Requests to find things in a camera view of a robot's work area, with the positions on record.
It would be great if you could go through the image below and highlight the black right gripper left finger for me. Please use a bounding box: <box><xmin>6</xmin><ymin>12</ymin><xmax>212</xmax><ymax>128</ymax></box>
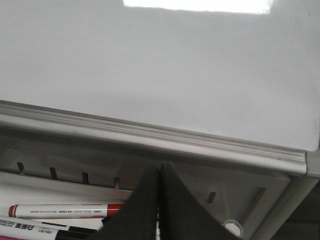
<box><xmin>92</xmin><ymin>165</ymin><xmax>160</xmax><ymax>240</ymax></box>

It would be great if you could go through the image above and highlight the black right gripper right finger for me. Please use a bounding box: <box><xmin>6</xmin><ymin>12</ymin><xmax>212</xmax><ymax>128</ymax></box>
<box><xmin>158</xmin><ymin>162</ymin><xmax>239</xmax><ymax>240</ymax></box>

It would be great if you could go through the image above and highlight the white plastic ink bottle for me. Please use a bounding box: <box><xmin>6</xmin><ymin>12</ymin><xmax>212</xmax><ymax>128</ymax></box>
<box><xmin>223</xmin><ymin>219</ymin><xmax>244</xmax><ymax>238</ymax></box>

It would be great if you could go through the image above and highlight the white marker tray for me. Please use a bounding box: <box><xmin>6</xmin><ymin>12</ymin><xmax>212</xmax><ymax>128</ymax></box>
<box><xmin>0</xmin><ymin>162</ymin><xmax>291</xmax><ymax>240</ymax></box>

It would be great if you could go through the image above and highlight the red capped white marker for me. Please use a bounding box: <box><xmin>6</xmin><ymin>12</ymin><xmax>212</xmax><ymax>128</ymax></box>
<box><xmin>8</xmin><ymin>203</ymin><xmax>123</xmax><ymax>219</ymax></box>

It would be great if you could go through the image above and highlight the black capped white marker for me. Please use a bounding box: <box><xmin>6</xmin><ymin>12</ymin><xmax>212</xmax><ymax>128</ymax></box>
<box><xmin>0</xmin><ymin>216</ymin><xmax>97</xmax><ymax>240</ymax></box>

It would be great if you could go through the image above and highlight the pink eraser block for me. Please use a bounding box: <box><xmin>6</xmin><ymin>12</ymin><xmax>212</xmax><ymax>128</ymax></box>
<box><xmin>0</xmin><ymin>235</ymin><xmax>16</xmax><ymax>240</ymax></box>

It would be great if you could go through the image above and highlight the whiteboard with grey frame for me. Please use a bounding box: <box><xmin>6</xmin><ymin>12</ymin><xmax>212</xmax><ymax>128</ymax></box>
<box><xmin>0</xmin><ymin>0</ymin><xmax>320</xmax><ymax>176</ymax></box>

